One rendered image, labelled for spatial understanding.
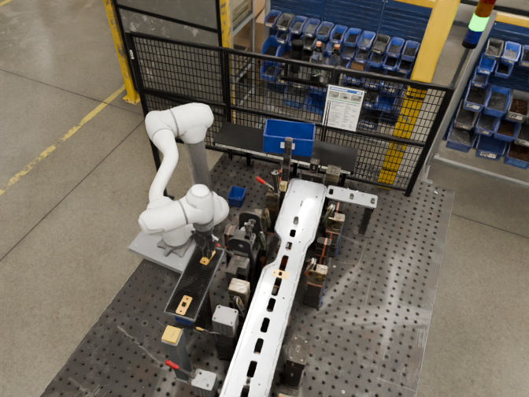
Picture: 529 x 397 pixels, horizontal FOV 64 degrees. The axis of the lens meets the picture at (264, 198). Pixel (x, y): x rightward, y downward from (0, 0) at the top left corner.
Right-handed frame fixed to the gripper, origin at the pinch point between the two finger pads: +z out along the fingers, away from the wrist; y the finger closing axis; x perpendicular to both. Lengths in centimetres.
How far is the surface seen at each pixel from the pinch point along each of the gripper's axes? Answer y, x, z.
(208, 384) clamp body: 26, -46, 14
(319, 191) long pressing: 29, 77, 20
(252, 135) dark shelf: -27, 100, 17
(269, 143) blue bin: -10, 91, 10
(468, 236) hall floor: 137, 176, 120
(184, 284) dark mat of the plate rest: -1.7, -16.9, 4.1
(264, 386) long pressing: 46, -35, 20
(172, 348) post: 7.4, -41.3, 9.8
